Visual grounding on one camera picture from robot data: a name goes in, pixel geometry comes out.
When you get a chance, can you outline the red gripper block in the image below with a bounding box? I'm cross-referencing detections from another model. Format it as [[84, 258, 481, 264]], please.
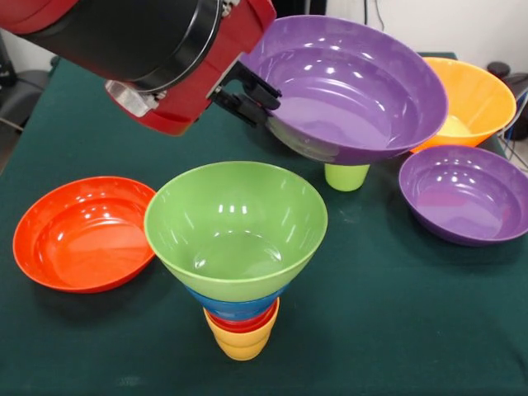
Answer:
[[134, 0, 283, 137]]

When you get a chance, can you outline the purple plastic bowl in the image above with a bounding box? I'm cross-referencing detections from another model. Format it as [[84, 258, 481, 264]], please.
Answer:
[[238, 15, 450, 167], [398, 144, 528, 248]]

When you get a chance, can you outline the green plastic bowl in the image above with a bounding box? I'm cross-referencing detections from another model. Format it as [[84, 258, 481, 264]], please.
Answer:
[[143, 161, 329, 303]]

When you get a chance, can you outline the small blue plastic bowl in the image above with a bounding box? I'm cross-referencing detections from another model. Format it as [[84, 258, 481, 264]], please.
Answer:
[[185, 284, 285, 323]]

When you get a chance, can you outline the red plastic cup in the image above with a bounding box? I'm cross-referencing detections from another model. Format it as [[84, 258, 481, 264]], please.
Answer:
[[205, 299, 279, 334]]

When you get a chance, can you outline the yellow plastic cup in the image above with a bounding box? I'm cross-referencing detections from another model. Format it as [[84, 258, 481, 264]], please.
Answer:
[[203, 296, 281, 362]]

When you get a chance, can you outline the green plastic cup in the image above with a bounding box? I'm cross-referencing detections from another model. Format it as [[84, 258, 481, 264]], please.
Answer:
[[323, 163, 371, 192]]

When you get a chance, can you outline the orange-red plastic bowl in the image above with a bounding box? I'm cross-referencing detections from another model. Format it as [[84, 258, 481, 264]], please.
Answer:
[[12, 176, 158, 295]]

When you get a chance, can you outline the black chair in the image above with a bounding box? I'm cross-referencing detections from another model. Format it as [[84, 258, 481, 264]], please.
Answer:
[[0, 68, 53, 125], [486, 60, 528, 98]]

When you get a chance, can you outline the large orange plastic bowl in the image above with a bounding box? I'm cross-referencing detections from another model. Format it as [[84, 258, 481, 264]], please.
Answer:
[[410, 56, 517, 154]]

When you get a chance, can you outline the dark green tablecloth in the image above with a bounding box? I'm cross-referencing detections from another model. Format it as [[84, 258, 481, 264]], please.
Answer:
[[0, 48, 528, 396]]

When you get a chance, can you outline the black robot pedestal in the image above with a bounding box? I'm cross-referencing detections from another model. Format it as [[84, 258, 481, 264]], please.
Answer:
[[271, 0, 328, 20]]

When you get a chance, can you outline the black wall cable plug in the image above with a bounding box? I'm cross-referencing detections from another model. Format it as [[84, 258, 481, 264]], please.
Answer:
[[362, 0, 387, 32]]

